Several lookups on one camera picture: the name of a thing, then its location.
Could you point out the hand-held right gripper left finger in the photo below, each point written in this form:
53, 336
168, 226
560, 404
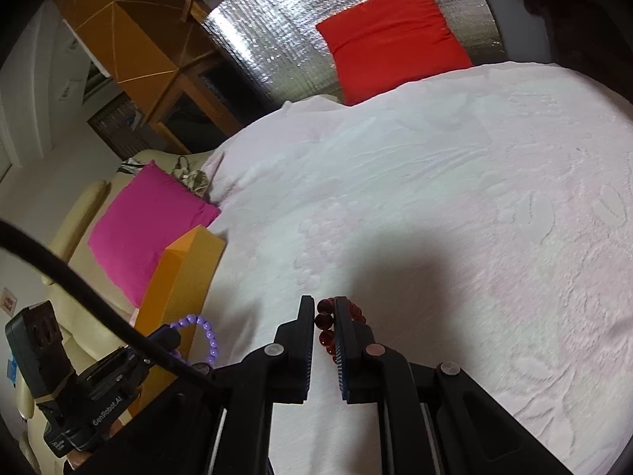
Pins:
307, 356

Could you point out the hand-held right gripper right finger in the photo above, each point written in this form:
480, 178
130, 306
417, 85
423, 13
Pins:
342, 356

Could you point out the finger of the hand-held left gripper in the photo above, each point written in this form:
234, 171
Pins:
163, 341

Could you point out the orange box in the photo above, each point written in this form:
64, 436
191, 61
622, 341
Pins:
188, 282

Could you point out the pink pillow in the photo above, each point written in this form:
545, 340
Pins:
143, 227

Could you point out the beige sofa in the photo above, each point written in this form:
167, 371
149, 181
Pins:
74, 237

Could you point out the grey patterned bag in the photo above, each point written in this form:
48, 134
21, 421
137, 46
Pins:
190, 178

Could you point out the dark woven cabinet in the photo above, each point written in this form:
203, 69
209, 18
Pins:
123, 128

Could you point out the wooden cabinet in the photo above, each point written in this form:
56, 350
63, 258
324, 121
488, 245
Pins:
133, 34

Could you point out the silver insulation sheet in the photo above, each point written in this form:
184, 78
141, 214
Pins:
267, 49

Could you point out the red pillow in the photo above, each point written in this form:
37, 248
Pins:
390, 39

